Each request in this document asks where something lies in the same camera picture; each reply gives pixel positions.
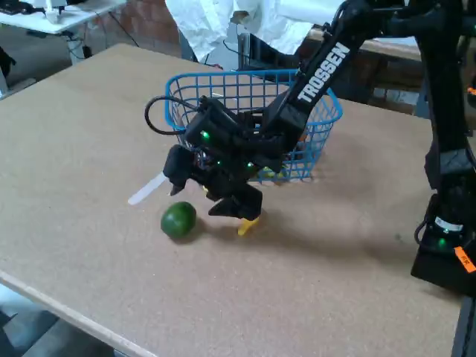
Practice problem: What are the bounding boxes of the white desk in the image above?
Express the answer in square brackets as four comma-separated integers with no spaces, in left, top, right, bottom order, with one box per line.
[0,0,128,36]

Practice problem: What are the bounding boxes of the small black camera box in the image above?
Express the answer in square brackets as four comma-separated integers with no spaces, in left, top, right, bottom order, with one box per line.
[184,97,239,149]

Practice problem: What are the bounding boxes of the blue wire basket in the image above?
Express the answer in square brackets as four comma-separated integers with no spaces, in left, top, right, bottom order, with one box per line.
[164,69,344,185]

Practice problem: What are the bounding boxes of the round green toy fruit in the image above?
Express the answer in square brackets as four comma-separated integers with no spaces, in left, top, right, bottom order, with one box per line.
[160,201,198,238]

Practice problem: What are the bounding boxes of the white device on desk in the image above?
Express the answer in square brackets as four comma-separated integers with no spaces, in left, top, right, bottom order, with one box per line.
[39,0,68,24]

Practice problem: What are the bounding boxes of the yellow toy banana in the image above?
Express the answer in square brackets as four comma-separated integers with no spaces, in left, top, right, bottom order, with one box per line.
[200,185,260,237]

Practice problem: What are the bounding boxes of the black cable at arm base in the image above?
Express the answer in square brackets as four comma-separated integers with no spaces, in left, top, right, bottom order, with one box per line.
[413,219,435,247]

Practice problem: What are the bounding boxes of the long white tape strip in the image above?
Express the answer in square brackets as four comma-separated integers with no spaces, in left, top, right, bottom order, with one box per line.
[127,171,168,206]

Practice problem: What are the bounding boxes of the looped black camera cable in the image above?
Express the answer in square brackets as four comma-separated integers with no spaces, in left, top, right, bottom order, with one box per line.
[144,95,204,135]

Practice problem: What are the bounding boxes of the green toy grapes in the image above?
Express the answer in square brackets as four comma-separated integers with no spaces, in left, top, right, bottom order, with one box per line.
[260,166,287,179]

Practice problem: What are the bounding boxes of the black chair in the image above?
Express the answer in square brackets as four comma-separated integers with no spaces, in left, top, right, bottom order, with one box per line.
[237,32,298,71]

